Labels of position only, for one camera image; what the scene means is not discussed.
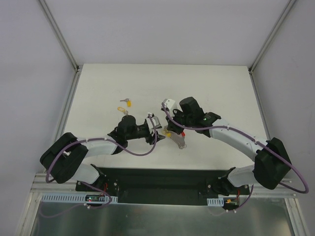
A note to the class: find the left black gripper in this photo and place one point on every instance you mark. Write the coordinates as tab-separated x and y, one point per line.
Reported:
150	136

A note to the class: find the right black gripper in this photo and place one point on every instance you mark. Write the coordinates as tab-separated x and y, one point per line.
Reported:
175	126

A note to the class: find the red handled key organizer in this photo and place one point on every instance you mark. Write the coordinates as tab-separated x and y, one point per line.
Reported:
179	139

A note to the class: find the key with solid yellow tag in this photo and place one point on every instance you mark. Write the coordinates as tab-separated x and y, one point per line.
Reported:
127	101

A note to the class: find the key with yellow window tag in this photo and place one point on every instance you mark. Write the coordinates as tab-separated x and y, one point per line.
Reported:
123	110

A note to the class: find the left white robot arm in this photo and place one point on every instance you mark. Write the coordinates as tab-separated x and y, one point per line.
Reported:
63	160

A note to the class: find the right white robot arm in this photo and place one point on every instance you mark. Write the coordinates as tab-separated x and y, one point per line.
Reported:
270	159

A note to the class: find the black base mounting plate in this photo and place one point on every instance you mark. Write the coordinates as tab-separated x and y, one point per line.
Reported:
161	186

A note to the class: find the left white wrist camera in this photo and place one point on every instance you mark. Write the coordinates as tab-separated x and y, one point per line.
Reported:
153	123

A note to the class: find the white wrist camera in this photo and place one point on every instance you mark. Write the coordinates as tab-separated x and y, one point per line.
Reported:
169	105
153	123

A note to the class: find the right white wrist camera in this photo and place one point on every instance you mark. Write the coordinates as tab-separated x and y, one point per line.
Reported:
169	105

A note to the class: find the right aluminium table rail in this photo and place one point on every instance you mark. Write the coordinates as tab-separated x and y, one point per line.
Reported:
258	100

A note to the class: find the aluminium table rail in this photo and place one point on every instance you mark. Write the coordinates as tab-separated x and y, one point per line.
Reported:
70	93
258	100

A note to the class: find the right white cable duct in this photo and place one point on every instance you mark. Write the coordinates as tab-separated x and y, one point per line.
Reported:
215	202

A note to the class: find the white cable duct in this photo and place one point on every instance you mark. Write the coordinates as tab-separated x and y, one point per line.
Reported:
215	202
74	198

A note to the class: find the left white cable duct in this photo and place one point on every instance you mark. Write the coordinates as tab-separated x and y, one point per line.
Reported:
74	198

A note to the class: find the left aluminium table rail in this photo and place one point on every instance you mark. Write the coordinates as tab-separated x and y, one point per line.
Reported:
70	93

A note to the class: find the front aluminium extrusion rail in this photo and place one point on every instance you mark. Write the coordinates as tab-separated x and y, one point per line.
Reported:
40	185

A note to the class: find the right aluminium frame post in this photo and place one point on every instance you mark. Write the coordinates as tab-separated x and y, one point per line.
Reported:
272	34

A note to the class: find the aluminium frame post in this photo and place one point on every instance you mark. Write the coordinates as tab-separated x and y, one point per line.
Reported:
272	34
58	34

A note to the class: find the left aluminium frame post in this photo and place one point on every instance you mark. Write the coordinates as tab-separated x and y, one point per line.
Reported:
58	34

